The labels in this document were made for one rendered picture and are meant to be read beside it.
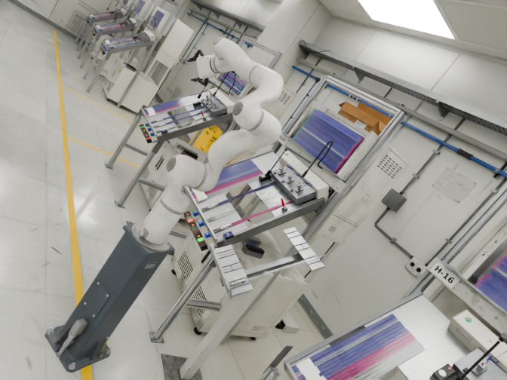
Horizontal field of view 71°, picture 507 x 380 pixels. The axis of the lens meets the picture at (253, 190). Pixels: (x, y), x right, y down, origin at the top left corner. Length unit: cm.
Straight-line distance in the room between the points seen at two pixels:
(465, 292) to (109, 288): 153
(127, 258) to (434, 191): 275
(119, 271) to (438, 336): 138
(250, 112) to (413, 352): 113
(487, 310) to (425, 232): 184
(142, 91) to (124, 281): 505
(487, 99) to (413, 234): 136
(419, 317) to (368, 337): 26
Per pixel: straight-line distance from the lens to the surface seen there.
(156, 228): 162
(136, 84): 645
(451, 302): 196
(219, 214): 220
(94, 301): 186
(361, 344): 164
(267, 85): 138
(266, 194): 229
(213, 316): 246
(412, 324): 175
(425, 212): 357
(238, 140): 140
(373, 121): 270
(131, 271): 168
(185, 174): 149
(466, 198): 350
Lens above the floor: 149
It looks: 12 degrees down
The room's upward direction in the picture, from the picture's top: 36 degrees clockwise
